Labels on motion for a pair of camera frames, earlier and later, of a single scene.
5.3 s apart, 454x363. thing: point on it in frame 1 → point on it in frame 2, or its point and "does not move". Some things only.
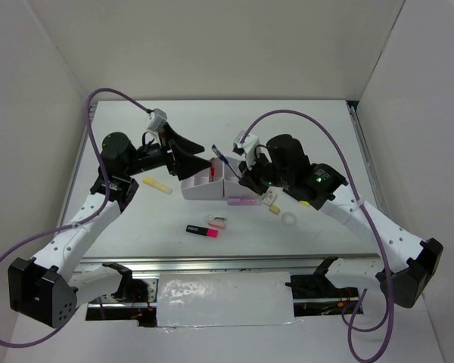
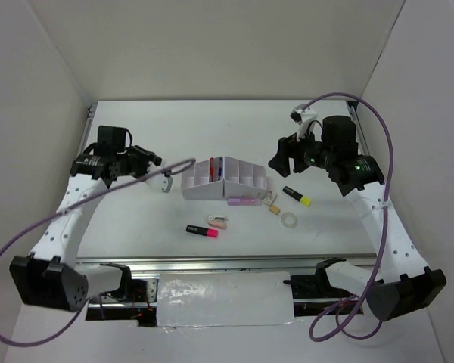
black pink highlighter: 202,231 does not move
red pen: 213,168 does not move
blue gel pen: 224,159 → 219,171
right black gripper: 248,177 → 290,147
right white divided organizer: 232,185 does not move
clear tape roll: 288,218 does not move
